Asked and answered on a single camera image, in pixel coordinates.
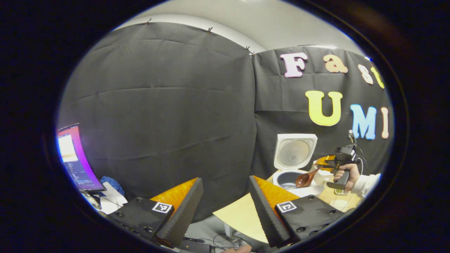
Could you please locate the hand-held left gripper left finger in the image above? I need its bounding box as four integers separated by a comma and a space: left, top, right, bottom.
107, 177, 204, 247

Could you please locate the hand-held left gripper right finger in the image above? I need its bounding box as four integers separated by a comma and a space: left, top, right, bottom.
247, 175, 347, 248

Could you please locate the brown wooden spoon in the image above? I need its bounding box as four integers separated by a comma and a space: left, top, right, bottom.
295, 165, 322, 189

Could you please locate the white rice cooker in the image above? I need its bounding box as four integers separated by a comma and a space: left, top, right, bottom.
272, 133, 324, 198

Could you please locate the white paper sheet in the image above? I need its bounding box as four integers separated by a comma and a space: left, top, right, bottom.
99, 182, 129, 215

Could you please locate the blue cloth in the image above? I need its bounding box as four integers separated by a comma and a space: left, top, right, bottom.
100, 176, 125, 197

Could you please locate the computer monitor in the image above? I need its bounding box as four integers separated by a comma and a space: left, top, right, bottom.
57, 123, 107, 192

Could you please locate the black floor cable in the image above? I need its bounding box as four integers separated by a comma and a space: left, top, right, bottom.
202, 233, 246, 248

